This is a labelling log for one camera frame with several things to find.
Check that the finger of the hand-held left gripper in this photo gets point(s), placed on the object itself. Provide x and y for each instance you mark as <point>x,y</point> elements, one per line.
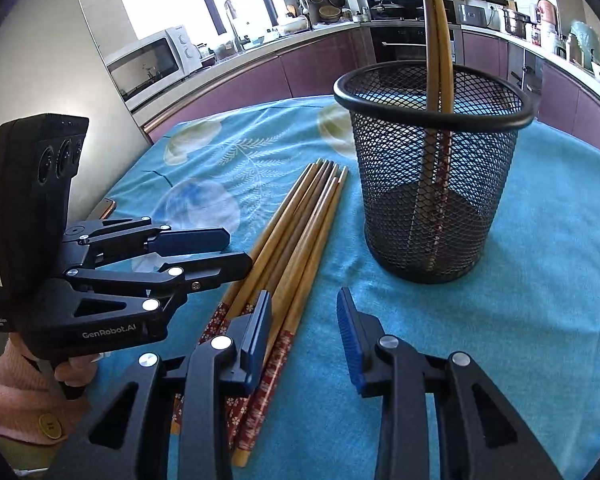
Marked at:
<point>215,267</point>
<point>195,240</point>

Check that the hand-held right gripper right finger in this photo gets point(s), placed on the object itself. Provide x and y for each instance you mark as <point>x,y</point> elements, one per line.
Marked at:
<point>350,340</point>

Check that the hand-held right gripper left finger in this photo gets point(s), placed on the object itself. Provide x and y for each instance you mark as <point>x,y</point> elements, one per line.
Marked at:
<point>260,330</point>

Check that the bunch of wooden chopsticks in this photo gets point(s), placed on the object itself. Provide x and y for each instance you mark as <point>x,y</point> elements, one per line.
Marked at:
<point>300,230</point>

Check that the black mesh utensil basket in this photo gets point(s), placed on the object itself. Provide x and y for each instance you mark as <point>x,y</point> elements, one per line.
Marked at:
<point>405,200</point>

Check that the wooden chopstick red patterned end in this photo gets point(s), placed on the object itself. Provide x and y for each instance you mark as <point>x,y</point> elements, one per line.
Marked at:
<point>432,60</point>
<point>445,60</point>

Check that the person's left forearm pink sleeve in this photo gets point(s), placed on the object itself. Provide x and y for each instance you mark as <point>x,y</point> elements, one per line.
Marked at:
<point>10,390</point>

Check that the person's left hand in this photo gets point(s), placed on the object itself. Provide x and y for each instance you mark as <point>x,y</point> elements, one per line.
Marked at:
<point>77,370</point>

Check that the brown flat object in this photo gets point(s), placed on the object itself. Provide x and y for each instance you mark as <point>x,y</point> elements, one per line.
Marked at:
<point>107,207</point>

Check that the white microwave oven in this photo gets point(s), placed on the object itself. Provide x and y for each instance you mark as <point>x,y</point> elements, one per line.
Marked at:
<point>145,70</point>

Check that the purple kitchen cabinets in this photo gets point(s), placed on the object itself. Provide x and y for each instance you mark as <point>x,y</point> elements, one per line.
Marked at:
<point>320,65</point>

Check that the steel kitchen faucet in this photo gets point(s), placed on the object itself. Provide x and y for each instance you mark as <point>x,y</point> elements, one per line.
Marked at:
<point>232,25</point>

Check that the brown woven bowl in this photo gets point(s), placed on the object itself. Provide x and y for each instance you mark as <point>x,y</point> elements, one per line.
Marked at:
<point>330,12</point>

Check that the black built-in oven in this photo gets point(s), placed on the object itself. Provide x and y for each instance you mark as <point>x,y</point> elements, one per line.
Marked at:
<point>400,45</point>

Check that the black lidded pot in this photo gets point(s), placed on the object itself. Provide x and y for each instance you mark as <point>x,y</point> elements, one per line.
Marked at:
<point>386,10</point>

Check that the steel cooking pot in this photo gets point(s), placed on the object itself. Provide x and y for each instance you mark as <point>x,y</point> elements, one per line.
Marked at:
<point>515,22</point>

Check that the white container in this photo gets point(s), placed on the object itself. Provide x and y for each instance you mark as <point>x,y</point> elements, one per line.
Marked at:
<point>547,35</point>

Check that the pale green object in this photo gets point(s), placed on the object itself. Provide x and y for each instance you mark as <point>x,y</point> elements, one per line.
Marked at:
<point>585,42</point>

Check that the pink kitchen appliance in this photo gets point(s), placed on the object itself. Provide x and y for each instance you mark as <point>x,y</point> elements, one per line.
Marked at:
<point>547,10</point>

